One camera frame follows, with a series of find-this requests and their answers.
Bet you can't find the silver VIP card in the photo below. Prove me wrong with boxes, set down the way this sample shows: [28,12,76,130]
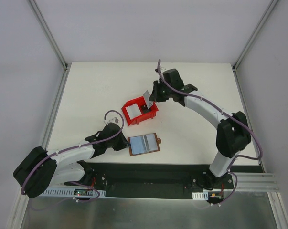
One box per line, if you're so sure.
[143,134,158,152]
[143,90,154,109]

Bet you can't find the brown leather card holder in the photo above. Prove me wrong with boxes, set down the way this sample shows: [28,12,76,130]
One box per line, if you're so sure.
[128,133,161,156]

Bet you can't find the red plastic bin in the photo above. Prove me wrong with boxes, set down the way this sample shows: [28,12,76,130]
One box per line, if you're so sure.
[121,96,159,126]

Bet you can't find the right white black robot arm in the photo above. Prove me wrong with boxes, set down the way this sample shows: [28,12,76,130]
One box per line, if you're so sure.
[149,69,251,188]

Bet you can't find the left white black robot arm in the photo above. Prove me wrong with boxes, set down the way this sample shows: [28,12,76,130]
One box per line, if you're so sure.
[13,123,130,198]

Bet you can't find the black VIP card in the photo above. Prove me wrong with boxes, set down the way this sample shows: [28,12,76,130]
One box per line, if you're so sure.
[141,105,150,114]

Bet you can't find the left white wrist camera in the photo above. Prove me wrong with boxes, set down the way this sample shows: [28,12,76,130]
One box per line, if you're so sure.
[104,117,119,125]

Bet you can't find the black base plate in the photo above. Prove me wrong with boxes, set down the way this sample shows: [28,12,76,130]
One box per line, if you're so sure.
[74,162,234,199]

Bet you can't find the left white cable duct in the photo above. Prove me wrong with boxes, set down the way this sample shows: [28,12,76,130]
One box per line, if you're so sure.
[39,187,106,198]

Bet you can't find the white cable duct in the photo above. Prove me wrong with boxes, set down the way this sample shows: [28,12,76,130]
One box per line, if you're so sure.
[192,191,209,201]
[39,187,106,198]

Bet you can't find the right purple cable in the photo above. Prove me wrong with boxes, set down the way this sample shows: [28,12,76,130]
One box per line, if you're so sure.
[155,59,264,172]

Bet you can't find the purple cable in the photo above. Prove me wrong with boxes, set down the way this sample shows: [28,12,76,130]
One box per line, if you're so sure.
[21,110,125,196]
[155,59,264,172]

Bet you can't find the right white cable duct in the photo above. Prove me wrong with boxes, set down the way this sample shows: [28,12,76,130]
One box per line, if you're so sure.
[192,191,209,201]

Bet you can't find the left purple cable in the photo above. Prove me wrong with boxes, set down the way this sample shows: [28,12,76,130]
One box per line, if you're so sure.
[21,110,125,196]

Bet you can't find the left aluminium frame post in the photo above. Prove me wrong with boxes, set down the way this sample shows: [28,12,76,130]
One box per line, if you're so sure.
[27,0,69,70]

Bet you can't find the aluminium frame post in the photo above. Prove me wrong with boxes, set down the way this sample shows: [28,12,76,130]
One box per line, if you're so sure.
[27,0,69,70]
[232,0,280,72]

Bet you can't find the right aluminium frame post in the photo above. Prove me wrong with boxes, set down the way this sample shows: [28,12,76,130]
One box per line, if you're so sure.
[232,0,280,72]

